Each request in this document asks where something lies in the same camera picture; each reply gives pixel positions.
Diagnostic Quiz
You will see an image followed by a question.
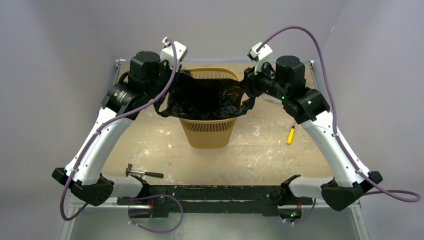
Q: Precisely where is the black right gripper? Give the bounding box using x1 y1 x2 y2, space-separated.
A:
239 58 289 101

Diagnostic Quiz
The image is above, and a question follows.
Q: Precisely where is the black plastic trash bag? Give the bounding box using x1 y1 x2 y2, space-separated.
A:
153 70 256 121

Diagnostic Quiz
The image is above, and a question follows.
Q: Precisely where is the yellow plastic trash bin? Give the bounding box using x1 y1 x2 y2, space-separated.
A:
179 67 240 149

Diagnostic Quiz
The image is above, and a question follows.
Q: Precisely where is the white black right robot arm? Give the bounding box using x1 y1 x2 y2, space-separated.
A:
239 55 383 212

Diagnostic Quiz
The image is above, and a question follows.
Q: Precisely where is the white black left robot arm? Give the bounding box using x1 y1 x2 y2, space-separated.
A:
52 47 186 206

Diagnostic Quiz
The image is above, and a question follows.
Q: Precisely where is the clear plastic screw box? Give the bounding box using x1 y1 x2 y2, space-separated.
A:
264 94 282 105

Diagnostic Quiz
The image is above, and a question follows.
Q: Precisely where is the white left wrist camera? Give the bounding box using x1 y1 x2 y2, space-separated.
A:
159 37 188 71

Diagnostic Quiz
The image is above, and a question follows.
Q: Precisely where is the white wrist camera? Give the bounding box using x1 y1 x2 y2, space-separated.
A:
159 37 188 71
247 42 273 75

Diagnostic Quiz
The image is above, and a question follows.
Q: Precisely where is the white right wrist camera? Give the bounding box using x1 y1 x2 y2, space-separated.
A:
247 42 273 75

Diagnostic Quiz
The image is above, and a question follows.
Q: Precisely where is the yellow handled screwdriver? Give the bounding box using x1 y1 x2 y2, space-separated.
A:
286 125 296 145

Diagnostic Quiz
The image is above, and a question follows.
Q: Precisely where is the black handled hammer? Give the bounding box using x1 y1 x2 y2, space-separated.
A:
125 163 164 178

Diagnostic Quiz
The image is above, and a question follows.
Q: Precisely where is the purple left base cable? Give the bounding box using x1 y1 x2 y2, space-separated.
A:
127 194 184 234

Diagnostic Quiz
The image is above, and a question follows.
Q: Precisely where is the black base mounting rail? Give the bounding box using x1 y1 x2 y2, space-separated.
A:
117 185 313 218

